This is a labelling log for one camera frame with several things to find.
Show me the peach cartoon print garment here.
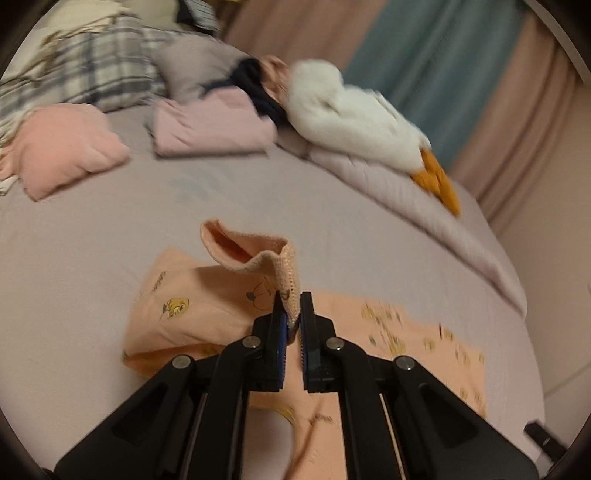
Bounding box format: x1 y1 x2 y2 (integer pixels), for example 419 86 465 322
122 219 487 479

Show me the lilac bed sheet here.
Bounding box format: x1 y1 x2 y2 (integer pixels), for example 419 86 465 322
1 107 544 467

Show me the pink beige curtain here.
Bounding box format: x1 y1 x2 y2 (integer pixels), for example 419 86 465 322
225 1 579 230

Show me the white goose plush toy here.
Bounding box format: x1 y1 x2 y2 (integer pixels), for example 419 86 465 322
284 59 461 216

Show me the peach pink folded garment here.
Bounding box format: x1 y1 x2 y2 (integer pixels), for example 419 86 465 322
1 103 130 201

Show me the dark navy garment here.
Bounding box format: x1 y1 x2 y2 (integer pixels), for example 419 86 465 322
202 57 290 128

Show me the teal curtain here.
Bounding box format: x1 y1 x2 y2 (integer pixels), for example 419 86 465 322
344 0 526 168

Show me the grey lilac pillow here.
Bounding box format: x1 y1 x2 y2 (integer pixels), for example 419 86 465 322
152 35 249 103

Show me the striped dark pillow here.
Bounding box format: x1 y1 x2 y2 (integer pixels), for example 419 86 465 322
176 0 219 36

